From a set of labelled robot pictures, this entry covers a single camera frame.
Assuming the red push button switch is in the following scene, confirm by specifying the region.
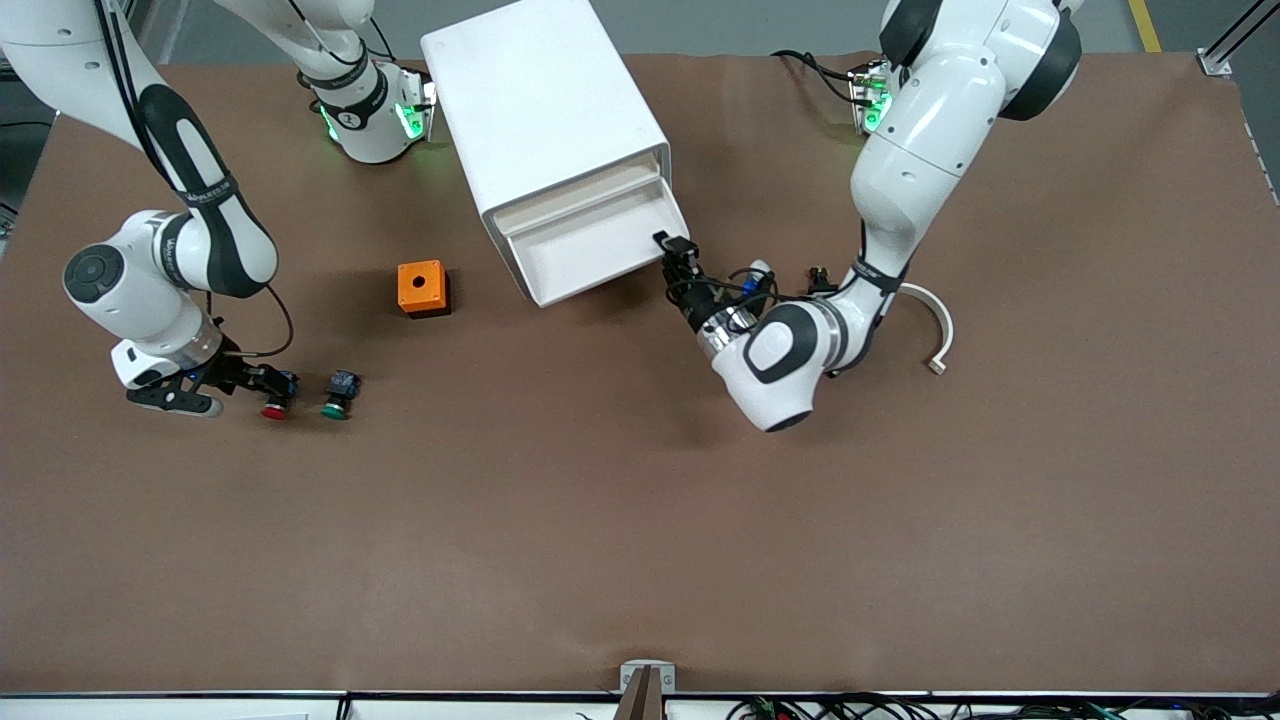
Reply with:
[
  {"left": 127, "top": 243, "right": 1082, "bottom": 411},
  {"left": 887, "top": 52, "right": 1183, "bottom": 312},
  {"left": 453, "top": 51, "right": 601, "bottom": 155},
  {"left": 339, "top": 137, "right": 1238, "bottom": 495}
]
[{"left": 260, "top": 372, "right": 301, "bottom": 422}]

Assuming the white plastic drawer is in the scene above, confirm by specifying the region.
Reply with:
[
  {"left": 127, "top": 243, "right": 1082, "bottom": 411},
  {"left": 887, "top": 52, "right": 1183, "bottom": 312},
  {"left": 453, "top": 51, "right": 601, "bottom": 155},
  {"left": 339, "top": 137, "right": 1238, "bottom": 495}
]
[
  {"left": 505, "top": 178, "right": 693, "bottom": 308},
  {"left": 493, "top": 155, "right": 665, "bottom": 239}
]

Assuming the white drawer cabinet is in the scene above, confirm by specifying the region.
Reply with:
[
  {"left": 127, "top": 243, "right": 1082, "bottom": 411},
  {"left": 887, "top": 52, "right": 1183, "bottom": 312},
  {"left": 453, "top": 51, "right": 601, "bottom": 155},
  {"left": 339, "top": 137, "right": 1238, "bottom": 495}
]
[{"left": 420, "top": 0, "right": 673, "bottom": 301}]

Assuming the brown table cover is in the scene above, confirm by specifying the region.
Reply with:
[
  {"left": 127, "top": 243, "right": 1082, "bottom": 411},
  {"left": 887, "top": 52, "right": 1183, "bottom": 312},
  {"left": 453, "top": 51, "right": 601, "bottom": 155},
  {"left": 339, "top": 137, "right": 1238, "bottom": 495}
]
[{"left": 0, "top": 50, "right": 1280, "bottom": 696}]

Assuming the green push button switch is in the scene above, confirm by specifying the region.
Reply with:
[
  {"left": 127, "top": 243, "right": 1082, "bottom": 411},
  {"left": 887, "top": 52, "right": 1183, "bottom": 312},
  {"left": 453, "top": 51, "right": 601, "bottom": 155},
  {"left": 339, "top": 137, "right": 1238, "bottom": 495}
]
[{"left": 320, "top": 369, "right": 362, "bottom": 422}]

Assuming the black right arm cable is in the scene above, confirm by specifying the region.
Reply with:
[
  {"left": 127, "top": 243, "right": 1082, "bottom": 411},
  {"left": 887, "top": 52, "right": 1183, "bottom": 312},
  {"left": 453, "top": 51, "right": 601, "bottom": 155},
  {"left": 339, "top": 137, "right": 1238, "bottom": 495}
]
[{"left": 92, "top": 0, "right": 297, "bottom": 361}]

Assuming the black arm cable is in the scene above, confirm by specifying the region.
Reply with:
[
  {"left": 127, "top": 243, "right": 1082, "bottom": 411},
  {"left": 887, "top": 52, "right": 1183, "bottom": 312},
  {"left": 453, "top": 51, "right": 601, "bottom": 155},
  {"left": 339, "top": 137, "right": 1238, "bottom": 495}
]
[
  {"left": 92, "top": 0, "right": 297, "bottom": 361},
  {"left": 664, "top": 262, "right": 861, "bottom": 319}
]

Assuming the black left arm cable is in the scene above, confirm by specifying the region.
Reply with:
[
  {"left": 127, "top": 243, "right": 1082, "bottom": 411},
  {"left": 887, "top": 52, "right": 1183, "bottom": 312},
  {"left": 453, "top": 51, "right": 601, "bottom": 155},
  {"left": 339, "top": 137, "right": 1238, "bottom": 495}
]
[{"left": 664, "top": 262, "right": 861, "bottom": 319}]

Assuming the orange button enclosure box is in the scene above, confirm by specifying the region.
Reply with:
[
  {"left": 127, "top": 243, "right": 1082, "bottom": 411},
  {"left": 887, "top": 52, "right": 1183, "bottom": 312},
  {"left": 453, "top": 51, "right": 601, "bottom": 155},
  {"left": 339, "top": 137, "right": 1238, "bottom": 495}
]
[{"left": 397, "top": 259, "right": 451, "bottom": 319}]

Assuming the black base cable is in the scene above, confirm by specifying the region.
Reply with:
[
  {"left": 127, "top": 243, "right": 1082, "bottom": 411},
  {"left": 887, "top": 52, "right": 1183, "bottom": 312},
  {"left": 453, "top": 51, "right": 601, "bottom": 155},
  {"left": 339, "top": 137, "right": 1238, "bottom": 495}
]
[{"left": 770, "top": 48, "right": 863, "bottom": 107}]

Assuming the white curved plastic bracket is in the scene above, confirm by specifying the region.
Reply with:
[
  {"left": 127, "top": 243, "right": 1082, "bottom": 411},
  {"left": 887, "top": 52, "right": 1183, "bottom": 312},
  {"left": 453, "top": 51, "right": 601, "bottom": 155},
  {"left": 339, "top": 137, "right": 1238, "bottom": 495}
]
[{"left": 896, "top": 282, "right": 955, "bottom": 377}]

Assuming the white table edge rail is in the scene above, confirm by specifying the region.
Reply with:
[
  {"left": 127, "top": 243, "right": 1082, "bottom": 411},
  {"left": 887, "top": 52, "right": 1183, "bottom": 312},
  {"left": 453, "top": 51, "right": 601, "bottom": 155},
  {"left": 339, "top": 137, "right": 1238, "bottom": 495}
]
[{"left": 0, "top": 690, "right": 1280, "bottom": 720}]

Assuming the grey metal edge bracket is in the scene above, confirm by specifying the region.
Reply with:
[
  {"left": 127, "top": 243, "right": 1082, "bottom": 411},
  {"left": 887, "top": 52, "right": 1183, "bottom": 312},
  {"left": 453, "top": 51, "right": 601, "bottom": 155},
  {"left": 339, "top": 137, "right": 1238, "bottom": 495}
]
[{"left": 619, "top": 659, "right": 677, "bottom": 694}]

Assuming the black cable bundle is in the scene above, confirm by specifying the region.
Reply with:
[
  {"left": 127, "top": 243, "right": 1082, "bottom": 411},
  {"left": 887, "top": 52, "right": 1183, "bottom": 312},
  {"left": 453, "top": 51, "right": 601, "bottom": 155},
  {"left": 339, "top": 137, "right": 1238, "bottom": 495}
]
[{"left": 725, "top": 692, "right": 1280, "bottom": 720}]

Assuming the aluminium frame post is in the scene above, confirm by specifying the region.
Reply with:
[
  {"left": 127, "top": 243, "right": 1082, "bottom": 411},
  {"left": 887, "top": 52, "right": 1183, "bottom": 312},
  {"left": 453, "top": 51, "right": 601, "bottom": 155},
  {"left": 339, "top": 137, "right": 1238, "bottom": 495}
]
[{"left": 1196, "top": 0, "right": 1280, "bottom": 77}]

